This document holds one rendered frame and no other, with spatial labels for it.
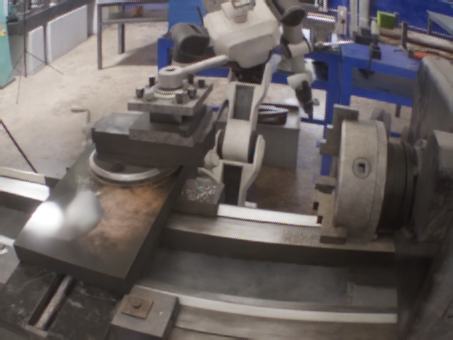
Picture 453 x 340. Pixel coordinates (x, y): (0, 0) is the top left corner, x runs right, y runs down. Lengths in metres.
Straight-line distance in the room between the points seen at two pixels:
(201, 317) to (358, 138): 0.47
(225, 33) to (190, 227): 0.81
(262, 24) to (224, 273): 0.95
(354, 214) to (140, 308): 0.45
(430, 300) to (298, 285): 0.49
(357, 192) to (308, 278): 0.46
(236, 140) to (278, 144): 1.04
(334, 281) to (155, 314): 0.51
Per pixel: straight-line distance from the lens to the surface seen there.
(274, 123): 3.01
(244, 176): 1.96
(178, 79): 1.13
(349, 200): 0.80
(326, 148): 0.89
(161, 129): 1.13
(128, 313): 0.92
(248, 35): 1.75
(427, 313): 0.86
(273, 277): 1.21
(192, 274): 1.22
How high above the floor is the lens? 1.57
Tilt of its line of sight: 31 degrees down
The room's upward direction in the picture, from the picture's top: 1 degrees clockwise
